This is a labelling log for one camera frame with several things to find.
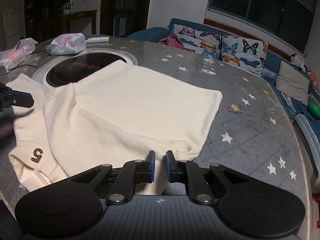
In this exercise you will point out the dark wooden door frame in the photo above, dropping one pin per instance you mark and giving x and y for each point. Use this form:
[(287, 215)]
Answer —
[(148, 5)]

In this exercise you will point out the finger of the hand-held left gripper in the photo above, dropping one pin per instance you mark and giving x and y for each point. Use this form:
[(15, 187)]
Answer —
[(22, 100)]

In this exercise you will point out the pink plush toy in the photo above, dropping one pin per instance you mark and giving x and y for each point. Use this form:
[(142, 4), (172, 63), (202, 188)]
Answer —
[(313, 78)]

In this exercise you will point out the white remote control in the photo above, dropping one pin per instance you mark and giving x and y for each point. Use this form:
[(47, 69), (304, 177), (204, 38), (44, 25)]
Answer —
[(97, 39)]

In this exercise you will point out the pink cloth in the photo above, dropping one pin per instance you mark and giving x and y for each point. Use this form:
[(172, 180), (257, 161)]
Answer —
[(175, 42)]

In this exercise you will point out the pink white tissue pack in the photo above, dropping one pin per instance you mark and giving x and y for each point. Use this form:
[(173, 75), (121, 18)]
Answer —
[(67, 43), (12, 58)]

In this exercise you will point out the blue corner sofa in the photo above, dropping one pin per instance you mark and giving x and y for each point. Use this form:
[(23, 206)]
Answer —
[(273, 65)]

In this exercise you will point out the round built-in cooktop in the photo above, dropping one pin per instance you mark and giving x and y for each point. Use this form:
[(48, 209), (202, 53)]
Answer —
[(75, 67)]

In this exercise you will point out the grey star print table mat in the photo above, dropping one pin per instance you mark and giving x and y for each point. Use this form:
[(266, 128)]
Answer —
[(250, 130)]

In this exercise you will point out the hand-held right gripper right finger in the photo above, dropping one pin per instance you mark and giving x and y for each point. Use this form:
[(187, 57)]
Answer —
[(168, 167)]

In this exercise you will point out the green framed window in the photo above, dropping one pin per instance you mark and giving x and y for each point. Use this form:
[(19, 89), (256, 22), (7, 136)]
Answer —
[(262, 7)]

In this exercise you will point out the green bowl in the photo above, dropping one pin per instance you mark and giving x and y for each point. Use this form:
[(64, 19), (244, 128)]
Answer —
[(314, 108)]

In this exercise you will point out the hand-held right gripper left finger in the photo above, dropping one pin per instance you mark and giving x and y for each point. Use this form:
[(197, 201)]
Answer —
[(151, 167)]

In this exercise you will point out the black white plush toy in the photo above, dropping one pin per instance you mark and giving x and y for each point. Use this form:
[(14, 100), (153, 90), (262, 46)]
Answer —
[(297, 61)]

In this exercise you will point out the cream polo shirt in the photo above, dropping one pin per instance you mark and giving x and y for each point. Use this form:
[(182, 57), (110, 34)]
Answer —
[(140, 105)]

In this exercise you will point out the wooden cabinet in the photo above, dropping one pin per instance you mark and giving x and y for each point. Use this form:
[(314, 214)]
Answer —
[(80, 20)]

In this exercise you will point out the grey pillow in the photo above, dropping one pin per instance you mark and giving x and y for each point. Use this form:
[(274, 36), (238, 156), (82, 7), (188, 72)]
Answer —
[(292, 82)]

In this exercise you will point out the butterfly print pillow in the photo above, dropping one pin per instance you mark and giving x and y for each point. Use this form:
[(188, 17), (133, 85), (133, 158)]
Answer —
[(197, 41), (242, 55)]

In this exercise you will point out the red plastic stool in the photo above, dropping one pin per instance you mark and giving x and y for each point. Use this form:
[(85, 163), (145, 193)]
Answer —
[(318, 212)]

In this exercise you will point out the glass kettle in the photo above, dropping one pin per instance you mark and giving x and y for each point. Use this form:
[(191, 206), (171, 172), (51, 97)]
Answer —
[(67, 8)]

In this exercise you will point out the blue framed panel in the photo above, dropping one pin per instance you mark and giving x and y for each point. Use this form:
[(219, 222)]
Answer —
[(120, 26)]

